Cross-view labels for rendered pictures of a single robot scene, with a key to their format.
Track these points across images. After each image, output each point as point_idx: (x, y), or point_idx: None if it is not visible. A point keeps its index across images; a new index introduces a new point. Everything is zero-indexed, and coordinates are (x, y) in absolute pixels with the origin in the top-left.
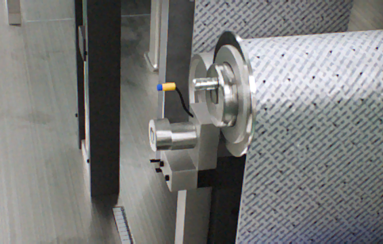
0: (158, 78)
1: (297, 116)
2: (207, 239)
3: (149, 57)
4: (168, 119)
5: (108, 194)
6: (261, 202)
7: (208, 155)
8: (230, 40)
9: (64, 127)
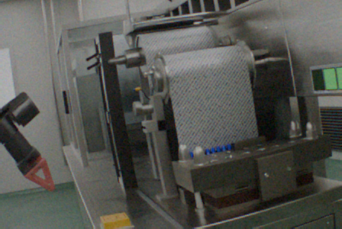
0: None
1: (186, 73)
2: None
3: (150, 161)
4: (154, 150)
5: (133, 188)
6: (183, 118)
7: (159, 112)
8: (156, 57)
9: (111, 180)
